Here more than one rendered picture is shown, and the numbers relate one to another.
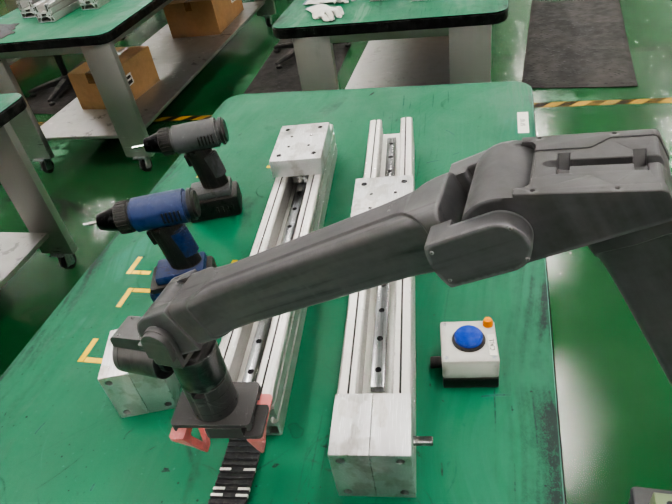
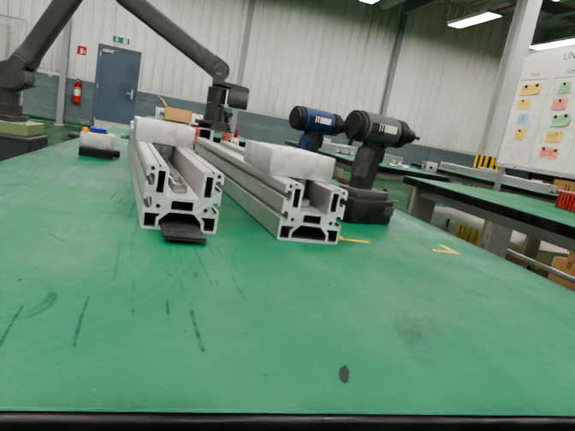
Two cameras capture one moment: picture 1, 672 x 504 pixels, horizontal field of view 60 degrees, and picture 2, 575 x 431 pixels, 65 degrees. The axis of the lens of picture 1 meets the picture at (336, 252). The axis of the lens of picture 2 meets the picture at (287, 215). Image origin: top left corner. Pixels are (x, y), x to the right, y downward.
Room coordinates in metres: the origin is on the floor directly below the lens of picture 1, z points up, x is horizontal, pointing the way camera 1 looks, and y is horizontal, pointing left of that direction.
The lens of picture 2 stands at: (1.82, -0.40, 0.94)
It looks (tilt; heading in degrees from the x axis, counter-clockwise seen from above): 11 degrees down; 145
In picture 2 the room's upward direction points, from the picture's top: 11 degrees clockwise
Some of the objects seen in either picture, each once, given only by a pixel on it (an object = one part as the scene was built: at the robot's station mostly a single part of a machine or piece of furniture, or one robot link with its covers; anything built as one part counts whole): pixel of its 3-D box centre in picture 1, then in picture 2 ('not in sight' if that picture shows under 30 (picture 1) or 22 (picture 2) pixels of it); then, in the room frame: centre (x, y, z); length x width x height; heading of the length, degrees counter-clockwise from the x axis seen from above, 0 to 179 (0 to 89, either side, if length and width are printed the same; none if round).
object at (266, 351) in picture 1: (288, 241); (244, 173); (0.91, 0.09, 0.82); 0.80 x 0.10 x 0.09; 168
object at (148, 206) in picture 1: (155, 249); (319, 153); (0.87, 0.32, 0.89); 0.20 x 0.08 x 0.22; 91
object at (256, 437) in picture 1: (245, 427); (202, 137); (0.47, 0.16, 0.86); 0.07 x 0.07 x 0.09; 78
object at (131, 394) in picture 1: (151, 367); not in sight; (0.64, 0.32, 0.83); 0.11 x 0.10 x 0.10; 90
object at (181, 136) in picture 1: (190, 171); (379, 169); (1.14, 0.28, 0.89); 0.20 x 0.08 x 0.22; 91
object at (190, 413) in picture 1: (211, 393); (213, 115); (0.48, 0.18, 0.94); 0.10 x 0.07 x 0.07; 78
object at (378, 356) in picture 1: (386, 236); (158, 161); (0.87, -0.10, 0.82); 0.80 x 0.10 x 0.09; 168
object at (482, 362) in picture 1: (462, 353); (100, 144); (0.57, -0.16, 0.81); 0.10 x 0.08 x 0.06; 78
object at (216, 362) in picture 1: (192, 360); (218, 96); (0.48, 0.19, 1.00); 0.07 x 0.06 x 0.07; 65
